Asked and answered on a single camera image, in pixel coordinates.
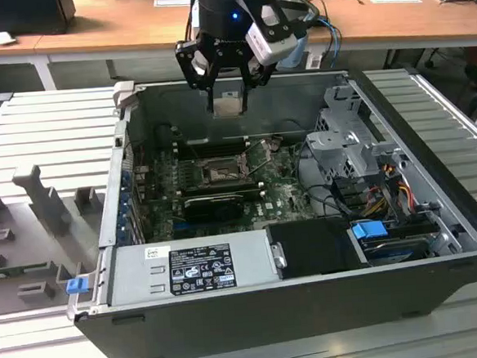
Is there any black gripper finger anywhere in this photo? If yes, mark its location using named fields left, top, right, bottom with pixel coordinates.
left=174, top=37, right=221, bottom=117
left=236, top=60, right=278, bottom=114

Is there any silver square CPU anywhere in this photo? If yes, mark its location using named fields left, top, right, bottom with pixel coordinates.
left=211, top=90, right=247, bottom=119

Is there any metal CPU socket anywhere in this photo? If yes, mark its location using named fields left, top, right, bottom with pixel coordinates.
left=179, top=155, right=251, bottom=189

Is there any wooden desk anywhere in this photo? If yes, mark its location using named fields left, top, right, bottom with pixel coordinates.
left=0, top=0, right=477, bottom=81

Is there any grey plastic case latch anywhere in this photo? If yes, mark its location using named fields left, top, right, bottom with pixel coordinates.
left=110, top=80, right=139, bottom=112

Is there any grey metal drive cage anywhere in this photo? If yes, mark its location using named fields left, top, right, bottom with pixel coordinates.
left=300, top=79, right=414, bottom=194

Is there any green motherboard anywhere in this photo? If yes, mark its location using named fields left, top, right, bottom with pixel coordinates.
left=131, top=128, right=341, bottom=244

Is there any black graphics card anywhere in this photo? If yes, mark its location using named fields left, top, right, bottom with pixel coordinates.
left=181, top=192, right=246, bottom=226

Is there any black box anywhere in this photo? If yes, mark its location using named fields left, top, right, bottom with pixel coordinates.
left=0, top=0, right=78, bottom=40

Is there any black plastic shroud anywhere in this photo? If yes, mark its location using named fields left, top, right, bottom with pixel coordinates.
left=263, top=213, right=371, bottom=281

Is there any hard disk in blue carrier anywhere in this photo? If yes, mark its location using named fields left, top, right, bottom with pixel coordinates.
left=349, top=214, right=436, bottom=269

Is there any grey power supply unit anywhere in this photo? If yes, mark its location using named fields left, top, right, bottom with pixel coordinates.
left=105, top=227, right=281, bottom=307

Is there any grey parts rack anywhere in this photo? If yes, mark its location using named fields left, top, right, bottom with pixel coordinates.
left=0, top=158, right=124, bottom=316

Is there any black and grey PC case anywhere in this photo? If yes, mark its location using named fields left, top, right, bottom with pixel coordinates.
left=51, top=56, right=477, bottom=358

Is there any blue plastic latch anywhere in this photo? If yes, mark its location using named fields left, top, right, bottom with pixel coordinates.
left=65, top=276, right=87, bottom=297

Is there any green RAM stick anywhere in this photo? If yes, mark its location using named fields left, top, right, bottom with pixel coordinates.
left=0, top=261, right=52, bottom=280

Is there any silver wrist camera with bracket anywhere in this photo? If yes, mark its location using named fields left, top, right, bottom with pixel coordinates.
left=242, top=2, right=301, bottom=69

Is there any blue cable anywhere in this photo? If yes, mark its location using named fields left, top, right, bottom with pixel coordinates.
left=315, top=14, right=345, bottom=71

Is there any coloured power wire bundle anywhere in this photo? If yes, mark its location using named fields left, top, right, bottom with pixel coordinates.
left=358, top=160, right=417, bottom=221

